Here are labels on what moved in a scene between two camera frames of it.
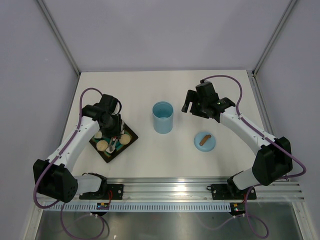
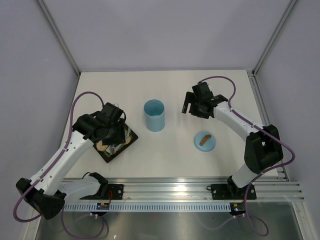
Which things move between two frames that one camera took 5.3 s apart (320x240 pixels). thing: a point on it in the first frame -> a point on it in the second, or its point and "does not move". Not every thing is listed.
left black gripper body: x=113 y=129 -> x=116 y=134
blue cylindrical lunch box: x=163 y=113 -> x=154 y=112
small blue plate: x=204 y=141 does not move
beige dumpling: x=101 y=145 does not move
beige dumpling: x=125 y=139 does not move
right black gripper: x=192 y=96 does not move
